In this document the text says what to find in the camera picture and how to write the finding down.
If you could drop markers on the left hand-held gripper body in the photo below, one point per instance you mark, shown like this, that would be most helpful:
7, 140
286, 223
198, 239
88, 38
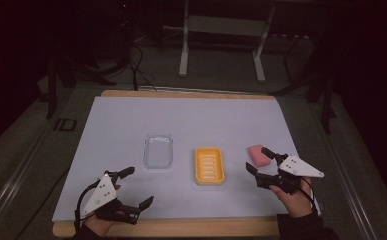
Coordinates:
100, 195

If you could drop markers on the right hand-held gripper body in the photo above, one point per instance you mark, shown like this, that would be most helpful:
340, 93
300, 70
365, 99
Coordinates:
297, 167

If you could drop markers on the pink soap bar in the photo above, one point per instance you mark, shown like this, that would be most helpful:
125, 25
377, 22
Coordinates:
258, 156

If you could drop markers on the person's left hand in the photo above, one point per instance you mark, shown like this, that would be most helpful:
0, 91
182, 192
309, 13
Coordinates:
98, 226

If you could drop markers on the person's right hand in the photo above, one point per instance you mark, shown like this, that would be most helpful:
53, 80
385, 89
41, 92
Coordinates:
296, 201

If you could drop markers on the clear plastic box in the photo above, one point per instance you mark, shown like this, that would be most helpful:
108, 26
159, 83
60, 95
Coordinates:
158, 151

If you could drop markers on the wooden table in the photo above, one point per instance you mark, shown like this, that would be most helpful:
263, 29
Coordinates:
181, 227

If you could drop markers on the yellow soap dish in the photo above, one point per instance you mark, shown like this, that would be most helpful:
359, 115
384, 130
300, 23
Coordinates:
209, 165

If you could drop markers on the black metal stand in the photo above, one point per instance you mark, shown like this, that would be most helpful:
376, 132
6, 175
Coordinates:
326, 106
51, 93

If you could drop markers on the white table cover sheet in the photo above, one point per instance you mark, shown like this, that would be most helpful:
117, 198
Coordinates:
181, 116

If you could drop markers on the white metal stand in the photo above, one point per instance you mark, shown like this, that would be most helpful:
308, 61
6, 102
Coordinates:
224, 26

